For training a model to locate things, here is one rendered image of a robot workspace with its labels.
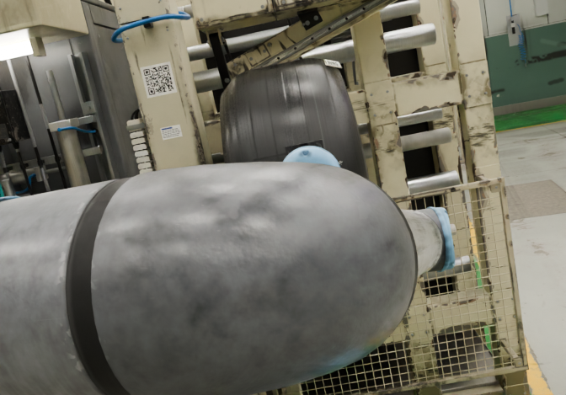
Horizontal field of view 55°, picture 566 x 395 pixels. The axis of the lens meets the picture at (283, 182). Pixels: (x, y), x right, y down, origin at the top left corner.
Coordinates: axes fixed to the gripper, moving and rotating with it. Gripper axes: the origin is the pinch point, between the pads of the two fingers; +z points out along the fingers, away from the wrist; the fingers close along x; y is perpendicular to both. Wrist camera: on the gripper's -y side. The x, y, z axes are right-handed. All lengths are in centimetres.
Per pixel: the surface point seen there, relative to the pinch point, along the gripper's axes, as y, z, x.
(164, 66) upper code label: 31.7, 18.5, 29.5
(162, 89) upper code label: 26.6, 19.1, 31.2
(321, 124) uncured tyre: 10.3, 3.7, -4.5
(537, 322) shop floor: -106, 161, -99
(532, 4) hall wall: 160, 875, -437
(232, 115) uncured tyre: 16.2, 8.2, 14.4
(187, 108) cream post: 21.0, 19.9, 26.4
